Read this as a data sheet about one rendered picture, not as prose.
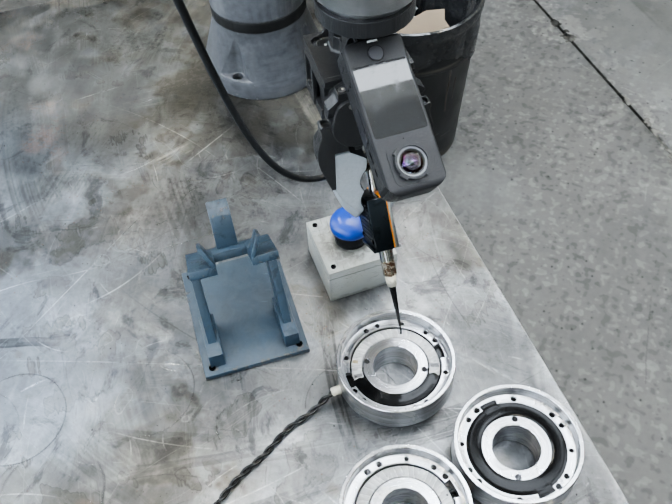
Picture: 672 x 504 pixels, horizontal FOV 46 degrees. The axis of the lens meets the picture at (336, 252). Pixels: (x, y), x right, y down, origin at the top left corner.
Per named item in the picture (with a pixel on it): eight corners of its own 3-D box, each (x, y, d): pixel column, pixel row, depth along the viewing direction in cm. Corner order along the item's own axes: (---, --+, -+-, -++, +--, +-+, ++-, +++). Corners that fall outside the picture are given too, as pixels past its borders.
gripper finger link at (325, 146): (363, 170, 67) (372, 88, 61) (370, 185, 66) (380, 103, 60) (310, 180, 66) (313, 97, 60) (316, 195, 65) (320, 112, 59)
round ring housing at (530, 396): (427, 436, 70) (430, 414, 67) (528, 388, 72) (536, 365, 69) (492, 545, 64) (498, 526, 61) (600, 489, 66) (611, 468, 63)
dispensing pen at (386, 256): (392, 343, 71) (356, 160, 66) (379, 327, 75) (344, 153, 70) (415, 336, 71) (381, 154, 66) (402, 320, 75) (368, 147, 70)
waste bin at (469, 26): (489, 158, 203) (512, 13, 169) (366, 193, 197) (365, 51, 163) (434, 78, 223) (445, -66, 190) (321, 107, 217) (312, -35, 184)
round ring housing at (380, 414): (424, 320, 77) (426, 295, 74) (471, 411, 71) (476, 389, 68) (322, 353, 76) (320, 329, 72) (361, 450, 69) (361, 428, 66)
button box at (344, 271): (397, 281, 80) (398, 250, 77) (330, 301, 79) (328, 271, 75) (368, 224, 85) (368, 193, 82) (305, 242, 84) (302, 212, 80)
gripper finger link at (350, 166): (343, 178, 73) (350, 99, 66) (364, 224, 70) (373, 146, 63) (311, 184, 73) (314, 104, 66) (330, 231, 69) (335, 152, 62)
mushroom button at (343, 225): (377, 259, 79) (377, 226, 75) (339, 270, 78) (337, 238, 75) (362, 230, 82) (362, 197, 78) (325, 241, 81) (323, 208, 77)
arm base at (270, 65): (195, 42, 106) (181, -25, 99) (303, 16, 109) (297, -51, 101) (224, 112, 97) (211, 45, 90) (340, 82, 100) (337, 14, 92)
